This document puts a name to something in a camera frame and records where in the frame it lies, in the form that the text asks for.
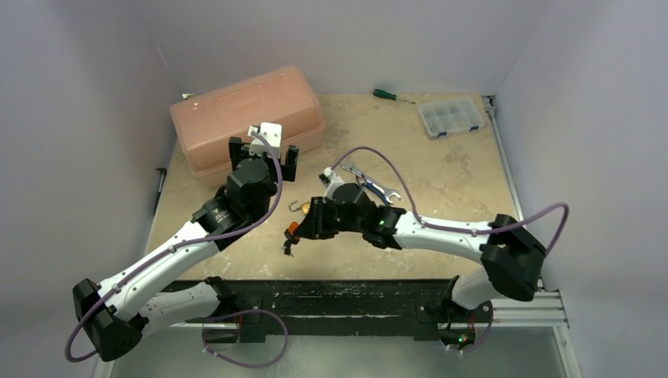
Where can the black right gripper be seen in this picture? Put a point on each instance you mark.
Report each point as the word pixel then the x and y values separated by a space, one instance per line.
pixel 317 219

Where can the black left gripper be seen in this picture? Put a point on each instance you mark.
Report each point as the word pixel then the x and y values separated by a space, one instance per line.
pixel 287 166

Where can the orange black padlock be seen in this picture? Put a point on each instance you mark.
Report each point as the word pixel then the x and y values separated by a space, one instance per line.
pixel 290 233

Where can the brass padlock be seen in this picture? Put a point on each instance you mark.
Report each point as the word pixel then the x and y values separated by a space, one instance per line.
pixel 297 206

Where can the black headed key bunch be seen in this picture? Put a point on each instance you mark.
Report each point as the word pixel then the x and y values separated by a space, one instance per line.
pixel 286 248

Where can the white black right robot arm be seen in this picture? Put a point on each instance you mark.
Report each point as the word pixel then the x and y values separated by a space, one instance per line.
pixel 509 256

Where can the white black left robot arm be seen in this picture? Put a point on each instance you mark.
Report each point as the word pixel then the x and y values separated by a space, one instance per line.
pixel 115 314

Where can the pink translucent plastic toolbox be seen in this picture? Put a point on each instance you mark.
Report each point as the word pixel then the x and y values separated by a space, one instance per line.
pixel 205 123

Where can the silver open-end wrench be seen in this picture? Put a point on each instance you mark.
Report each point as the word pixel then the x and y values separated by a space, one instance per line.
pixel 390 194

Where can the clear plastic organizer box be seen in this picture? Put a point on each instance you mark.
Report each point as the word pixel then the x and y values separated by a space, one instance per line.
pixel 451 117

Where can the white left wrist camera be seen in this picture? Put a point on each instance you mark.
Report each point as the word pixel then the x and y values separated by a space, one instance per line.
pixel 266 139

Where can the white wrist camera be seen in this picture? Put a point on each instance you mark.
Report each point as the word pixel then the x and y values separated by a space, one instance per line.
pixel 266 139
pixel 331 181

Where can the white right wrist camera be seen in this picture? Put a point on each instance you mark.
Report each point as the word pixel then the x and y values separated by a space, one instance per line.
pixel 331 181

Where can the blue handled pliers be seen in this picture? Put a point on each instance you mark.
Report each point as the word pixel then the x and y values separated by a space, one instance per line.
pixel 364 182

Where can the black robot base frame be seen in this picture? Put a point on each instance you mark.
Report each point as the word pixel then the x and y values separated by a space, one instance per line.
pixel 415 308

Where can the green handled screwdriver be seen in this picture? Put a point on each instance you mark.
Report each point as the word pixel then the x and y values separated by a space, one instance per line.
pixel 389 96

